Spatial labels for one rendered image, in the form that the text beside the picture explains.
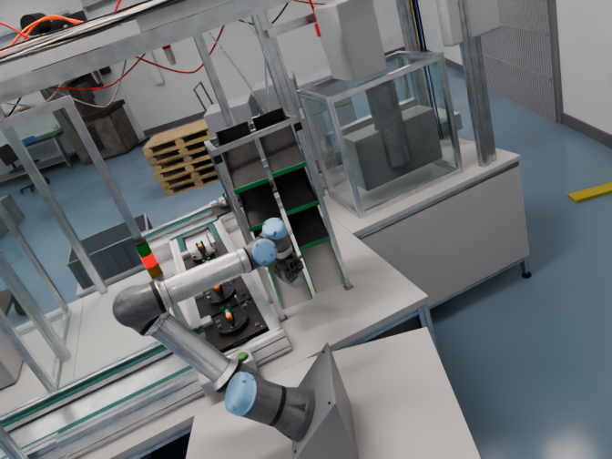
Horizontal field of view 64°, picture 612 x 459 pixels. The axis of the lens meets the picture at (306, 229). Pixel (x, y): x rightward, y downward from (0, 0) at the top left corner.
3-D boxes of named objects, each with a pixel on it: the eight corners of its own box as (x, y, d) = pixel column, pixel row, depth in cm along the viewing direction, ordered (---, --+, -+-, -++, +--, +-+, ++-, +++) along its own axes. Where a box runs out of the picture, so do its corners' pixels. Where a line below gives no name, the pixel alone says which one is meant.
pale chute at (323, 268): (345, 282, 200) (345, 280, 196) (315, 293, 200) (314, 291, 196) (321, 222, 209) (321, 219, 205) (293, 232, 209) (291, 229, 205)
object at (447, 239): (534, 275, 320) (520, 155, 283) (387, 352, 299) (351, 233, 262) (468, 239, 380) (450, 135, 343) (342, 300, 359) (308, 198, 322)
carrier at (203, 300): (253, 300, 216) (243, 277, 211) (202, 324, 212) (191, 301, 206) (241, 277, 238) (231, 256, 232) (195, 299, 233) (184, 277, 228)
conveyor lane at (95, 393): (276, 347, 198) (269, 328, 194) (71, 449, 182) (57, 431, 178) (259, 312, 223) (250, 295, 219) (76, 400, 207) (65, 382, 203)
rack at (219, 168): (354, 287, 218) (300, 116, 183) (280, 323, 211) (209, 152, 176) (335, 268, 237) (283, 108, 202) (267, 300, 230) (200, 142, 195)
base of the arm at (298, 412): (318, 413, 136) (285, 402, 134) (294, 453, 140) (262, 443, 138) (312, 379, 150) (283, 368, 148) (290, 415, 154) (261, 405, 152)
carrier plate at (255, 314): (269, 330, 194) (267, 326, 193) (212, 358, 190) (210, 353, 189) (254, 301, 215) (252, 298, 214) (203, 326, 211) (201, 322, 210)
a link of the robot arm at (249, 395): (270, 431, 136) (225, 416, 133) (260, 418, 149) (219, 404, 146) (286, 388, 138) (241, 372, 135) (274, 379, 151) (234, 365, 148)
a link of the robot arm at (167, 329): (252, 422, 147) (102, 311, 137) (243, 409, 161) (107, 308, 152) (277, 388, 150) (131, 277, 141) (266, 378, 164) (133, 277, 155)
